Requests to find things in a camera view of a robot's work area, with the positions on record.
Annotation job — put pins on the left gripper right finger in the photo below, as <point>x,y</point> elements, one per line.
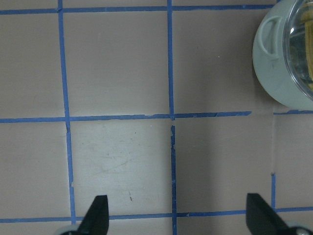
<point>261,219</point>

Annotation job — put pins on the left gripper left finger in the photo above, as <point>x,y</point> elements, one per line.
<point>95,222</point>

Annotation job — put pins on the pale green cooking pot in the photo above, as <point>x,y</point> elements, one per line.
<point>269,59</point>

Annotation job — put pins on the glass pot lid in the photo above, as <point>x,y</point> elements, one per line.
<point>294,46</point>

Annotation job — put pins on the yellow corn cob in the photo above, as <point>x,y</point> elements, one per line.
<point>307,20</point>

